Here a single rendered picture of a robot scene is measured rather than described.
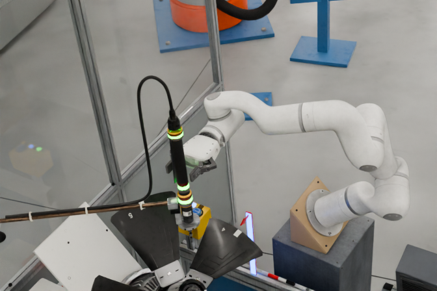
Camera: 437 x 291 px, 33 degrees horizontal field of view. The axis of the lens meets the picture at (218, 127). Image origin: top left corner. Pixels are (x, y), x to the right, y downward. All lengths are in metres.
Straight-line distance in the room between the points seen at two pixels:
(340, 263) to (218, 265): 0.55
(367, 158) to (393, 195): 0.38
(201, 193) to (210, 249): 1.32
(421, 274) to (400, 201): 0.29
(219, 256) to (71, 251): 0.50
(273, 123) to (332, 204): 0.67
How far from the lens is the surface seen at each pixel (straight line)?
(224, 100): 2.22
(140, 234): 2.40
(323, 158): 4.76
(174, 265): 2.41
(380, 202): 2.59
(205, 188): 3.87
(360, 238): 2.94
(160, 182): 3.47
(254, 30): 6.09
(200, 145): 2.20
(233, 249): 2.55
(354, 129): 2.20
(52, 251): 2.47
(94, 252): 2.54
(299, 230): 2.86
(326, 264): 2.86
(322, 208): 2.82
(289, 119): 2.19
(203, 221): 2.86
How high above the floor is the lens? 3.03
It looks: 37 degrees down
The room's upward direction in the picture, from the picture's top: 6 degrees counter-clockwise
